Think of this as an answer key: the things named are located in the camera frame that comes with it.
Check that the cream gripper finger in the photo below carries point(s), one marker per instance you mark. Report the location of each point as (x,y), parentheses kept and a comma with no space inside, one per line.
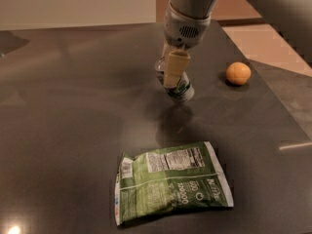
(176,63)

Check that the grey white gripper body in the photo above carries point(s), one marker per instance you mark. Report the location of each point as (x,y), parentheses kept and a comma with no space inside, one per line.
(182,32)

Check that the silver green 7up can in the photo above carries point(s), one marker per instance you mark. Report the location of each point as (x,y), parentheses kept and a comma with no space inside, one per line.
(183,91)

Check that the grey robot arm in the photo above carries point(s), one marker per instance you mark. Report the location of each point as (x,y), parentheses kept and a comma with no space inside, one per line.
(291,18)

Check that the orange round fruit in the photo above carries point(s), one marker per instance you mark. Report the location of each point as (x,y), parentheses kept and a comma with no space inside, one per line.
(238,73)

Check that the green snack bag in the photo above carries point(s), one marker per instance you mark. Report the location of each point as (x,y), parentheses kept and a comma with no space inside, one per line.
(161,181)

